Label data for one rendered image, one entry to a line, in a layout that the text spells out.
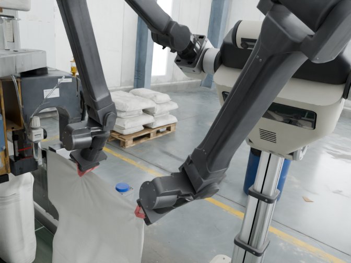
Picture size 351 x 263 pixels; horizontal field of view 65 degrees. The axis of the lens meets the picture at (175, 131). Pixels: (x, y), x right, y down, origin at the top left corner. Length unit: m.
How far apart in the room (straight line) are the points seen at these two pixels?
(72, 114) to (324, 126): 0.85
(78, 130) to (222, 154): 0.42
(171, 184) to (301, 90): 0.48
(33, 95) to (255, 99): 0.78
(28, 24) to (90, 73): 4.09
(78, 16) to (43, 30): 4.22
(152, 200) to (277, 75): 0.33
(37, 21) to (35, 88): 3.87
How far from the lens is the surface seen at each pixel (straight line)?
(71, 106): 1.09
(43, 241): 1.76
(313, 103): 0.82
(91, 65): 0.72
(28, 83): 1.00
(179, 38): 0.87
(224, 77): 0.93
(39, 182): 2.02
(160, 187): 0.54
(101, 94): 0.75
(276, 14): 0.38
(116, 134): 3.91
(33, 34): 4.82
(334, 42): 0.34
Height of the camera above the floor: 1.51
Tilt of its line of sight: 19 degrees down
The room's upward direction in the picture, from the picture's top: 7 degrees clockwise
